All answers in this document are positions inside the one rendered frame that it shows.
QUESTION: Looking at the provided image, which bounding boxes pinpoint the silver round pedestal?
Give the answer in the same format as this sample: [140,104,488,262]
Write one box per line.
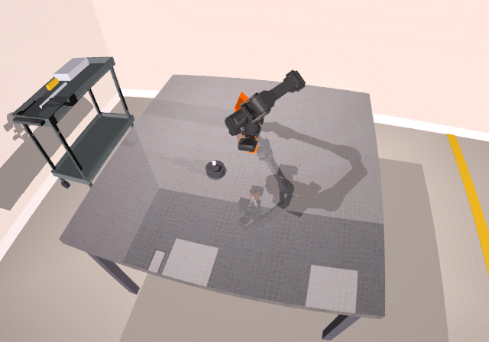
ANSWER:
[206,160,225,178]

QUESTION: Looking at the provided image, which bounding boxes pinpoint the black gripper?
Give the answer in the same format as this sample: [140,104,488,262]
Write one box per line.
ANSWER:
[238,117,264,152]

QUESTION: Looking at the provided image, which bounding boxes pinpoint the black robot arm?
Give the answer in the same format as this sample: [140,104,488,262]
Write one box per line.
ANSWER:
[225,69,306,136]

